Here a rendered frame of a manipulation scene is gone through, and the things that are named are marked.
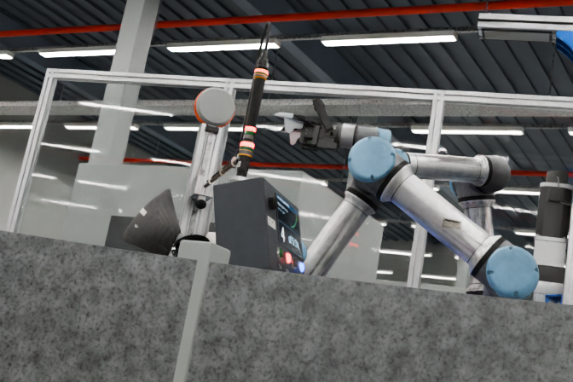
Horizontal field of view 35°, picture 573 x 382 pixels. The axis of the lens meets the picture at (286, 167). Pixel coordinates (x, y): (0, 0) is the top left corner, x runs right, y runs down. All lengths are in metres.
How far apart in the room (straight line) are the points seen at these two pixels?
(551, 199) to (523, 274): 0.48
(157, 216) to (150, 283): 2.00
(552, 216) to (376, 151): 0.60
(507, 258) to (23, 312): 1.35
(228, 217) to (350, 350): 0.99
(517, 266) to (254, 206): 0.65
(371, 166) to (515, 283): 0.43
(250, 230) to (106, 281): 0.87
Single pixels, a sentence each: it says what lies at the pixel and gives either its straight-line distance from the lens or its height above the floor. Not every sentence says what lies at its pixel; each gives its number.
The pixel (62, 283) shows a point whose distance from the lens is 0.97.
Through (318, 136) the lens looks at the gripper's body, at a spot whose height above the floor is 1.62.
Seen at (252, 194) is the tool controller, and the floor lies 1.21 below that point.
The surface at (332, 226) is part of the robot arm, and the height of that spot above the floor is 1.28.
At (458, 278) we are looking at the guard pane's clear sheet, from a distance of 3.27.
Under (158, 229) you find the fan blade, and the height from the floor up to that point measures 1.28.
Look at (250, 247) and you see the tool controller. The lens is 1.79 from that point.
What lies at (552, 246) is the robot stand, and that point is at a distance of 2.54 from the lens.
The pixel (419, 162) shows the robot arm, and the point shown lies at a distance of 2.62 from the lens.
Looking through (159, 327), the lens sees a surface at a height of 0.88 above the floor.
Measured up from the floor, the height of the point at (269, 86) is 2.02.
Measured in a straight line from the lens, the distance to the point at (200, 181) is 3.32.
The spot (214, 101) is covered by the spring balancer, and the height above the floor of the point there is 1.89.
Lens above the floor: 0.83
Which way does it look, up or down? 14 degrees up
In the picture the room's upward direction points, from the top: 10 degrees clockwise
